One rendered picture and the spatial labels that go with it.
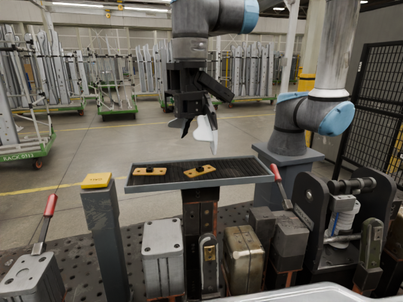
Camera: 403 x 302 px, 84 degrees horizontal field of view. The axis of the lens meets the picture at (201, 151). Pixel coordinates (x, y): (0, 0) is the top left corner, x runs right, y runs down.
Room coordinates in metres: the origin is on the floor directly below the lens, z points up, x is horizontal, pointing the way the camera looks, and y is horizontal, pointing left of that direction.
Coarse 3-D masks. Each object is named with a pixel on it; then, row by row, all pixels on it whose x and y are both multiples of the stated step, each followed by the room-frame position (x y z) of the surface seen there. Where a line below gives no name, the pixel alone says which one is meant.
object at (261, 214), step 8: (256, 208) 0.46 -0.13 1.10; (264, 208) 0.46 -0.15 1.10; (256, 216) 0.43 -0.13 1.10; (264, 216) 0.43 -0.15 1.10; (272, 216) 0.43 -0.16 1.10; (248, 224) 0.46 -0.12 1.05; (256, 224) 0.42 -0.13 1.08; (264, 224) 0.42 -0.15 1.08; (272, 224) 0.43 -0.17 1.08; (256, 232) 0.42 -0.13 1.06; (264, 232) 0.42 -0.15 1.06; (272, 232) 0.43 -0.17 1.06; (264, 240) 0.43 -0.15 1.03; (264, 248) 0.43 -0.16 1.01; (264, 256) 0.43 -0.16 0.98; (264, 264) 0.43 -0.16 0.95; (264, 272) 0.43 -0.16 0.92; (264, 280) 0.43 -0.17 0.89
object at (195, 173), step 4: (196, 168) 0.54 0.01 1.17; (200, 168) 0.53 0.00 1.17; (204, 168) 0.55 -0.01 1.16; (208, 168) 0.55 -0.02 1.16; (212, 168) 0.55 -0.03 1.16; (184, 172) 0.53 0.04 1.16; (188, 172) 0.53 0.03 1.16; (192, 172) 0.53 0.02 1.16; (196, 172) 0.53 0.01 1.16; (200, 172) 0.53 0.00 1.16; (204, 172) 0.53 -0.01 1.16; (208, 172) 0.53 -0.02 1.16; (188, 176) 0.51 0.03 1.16; (192, 176) 0.51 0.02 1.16; (196, 176) 0.51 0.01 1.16
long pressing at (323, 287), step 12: (288, 288) 0.32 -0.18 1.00; (300, 288) 0.32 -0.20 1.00; (312, 288) 0.32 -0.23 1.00; (324, 288) 0.32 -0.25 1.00; (336, 288) 0.32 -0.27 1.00; (204, 300) 0.30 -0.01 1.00; (216, 300) 0.30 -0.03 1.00; (228, 300) 0.30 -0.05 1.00; (240, 300) 0.30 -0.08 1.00; (252, 300) 0.30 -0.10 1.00; (264, 300) 0.30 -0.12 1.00; (276, 300) 0.30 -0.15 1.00; (288, 300) 0.30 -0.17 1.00; (300, 300) 0.30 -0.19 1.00; (312, 300) 0.30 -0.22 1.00; (324, 300) 0.30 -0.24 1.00; (336, 300) 0.30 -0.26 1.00; (348, 300) 0.30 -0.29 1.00; (360, 300) 0.30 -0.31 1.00; (372, 300) 0.30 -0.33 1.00; (384, 300) 0.30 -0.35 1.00; (396, 300) 0.30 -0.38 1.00
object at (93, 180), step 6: (90, 174) 0.52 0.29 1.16; (96, 174) 0.52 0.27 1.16; (102, 174) 0.52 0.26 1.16; (108, 174) 0.52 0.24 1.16; (84, 180) 0.49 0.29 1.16; (90, 180) 0.49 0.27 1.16; (96, 180) 0.49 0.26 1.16; (102, 180) 0.49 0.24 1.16; (108, 180) 0.50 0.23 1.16; (84, 186) 0.47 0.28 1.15; (90, 186) 0.47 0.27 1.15; (96, 186) 0.47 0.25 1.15; (102, 186) 0.48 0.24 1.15
